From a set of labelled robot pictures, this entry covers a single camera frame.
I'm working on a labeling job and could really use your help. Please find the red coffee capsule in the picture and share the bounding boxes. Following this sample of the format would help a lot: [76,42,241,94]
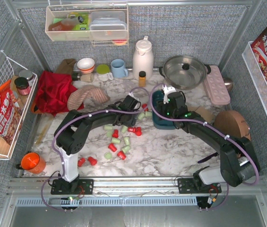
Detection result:
[108,143,117,152]
[135,127,142,136]
[141,104,149,112]
[78,157,86,167]
[87,157,97,166]
[112,129,119,138]
[128,127,136,133]
[117,151,126,160]

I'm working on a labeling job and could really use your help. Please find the green coffee capsule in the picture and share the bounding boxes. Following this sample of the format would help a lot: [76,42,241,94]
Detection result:
[145,111,152,117]
[111,138,121,144]
[121,145,131,154]
[138,113,146,120]
[104,125,113,131]
[121,125,128,133]
[104,152,112,160]
[106,131,113,138]
[123,137,130,146]

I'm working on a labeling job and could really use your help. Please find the teal plastic storage basket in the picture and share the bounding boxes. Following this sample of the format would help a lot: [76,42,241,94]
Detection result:
[152,90,177,130]

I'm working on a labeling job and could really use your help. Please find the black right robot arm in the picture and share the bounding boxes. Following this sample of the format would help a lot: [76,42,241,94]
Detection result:
[152,92,260,187]

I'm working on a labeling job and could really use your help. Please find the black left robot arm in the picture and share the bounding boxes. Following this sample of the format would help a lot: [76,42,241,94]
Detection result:
[52,95,141,192]

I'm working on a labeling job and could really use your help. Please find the brown cardboard divider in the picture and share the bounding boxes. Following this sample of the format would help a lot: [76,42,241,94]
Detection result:
[188,106,215,123]

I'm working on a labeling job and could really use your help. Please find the orange spice bottle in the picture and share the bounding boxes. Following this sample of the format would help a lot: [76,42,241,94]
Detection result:
[138,71,146,87]

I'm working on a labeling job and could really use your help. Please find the stainless steel pot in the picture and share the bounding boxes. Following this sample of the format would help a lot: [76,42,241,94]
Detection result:
[159,55,211,90]

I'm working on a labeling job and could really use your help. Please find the blue mug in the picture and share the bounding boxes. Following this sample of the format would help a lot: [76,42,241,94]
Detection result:
[111,59,129,79]

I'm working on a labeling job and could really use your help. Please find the green lidded cup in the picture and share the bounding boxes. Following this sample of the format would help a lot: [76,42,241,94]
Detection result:
[96,64,113,82]

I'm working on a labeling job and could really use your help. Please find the pink egg tray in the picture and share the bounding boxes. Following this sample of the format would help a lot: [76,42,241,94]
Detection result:
[203,65,231,105]

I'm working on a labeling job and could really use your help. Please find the white thermos jug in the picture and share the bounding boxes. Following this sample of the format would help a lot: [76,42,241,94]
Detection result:
[132,36,154,79]

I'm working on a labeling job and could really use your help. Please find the striped pink oven mitt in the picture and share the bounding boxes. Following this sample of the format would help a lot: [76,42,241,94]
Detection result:
[67,85,110,111]

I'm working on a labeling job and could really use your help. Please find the round wooden board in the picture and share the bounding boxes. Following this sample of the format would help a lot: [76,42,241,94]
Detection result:
[213,110,251,140]

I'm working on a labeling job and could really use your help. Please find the metal bowl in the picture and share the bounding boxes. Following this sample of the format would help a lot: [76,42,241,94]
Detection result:
[223,78,234,92]

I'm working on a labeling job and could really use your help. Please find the white striped bowl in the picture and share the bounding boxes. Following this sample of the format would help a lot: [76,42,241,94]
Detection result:
[77,58,95,73]

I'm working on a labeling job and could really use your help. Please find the red cloth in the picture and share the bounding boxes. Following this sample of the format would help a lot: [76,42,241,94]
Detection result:
[31,71,77,116]

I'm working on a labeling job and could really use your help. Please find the clear plastic food container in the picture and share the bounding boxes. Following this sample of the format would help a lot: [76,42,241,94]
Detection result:
[89,10,127,40]

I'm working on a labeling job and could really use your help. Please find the green packaged box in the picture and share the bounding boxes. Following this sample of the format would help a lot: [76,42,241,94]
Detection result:
[67,12,90,31]

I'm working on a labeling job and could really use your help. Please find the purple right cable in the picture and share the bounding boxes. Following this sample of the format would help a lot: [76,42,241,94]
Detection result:
[149,83,260,211]

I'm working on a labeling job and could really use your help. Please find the beige wall rack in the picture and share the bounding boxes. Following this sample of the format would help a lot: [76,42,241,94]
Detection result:
[45,2,129,45]

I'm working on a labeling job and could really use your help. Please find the white right wall basket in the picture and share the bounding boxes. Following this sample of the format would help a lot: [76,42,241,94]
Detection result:
[241,41,267,116]

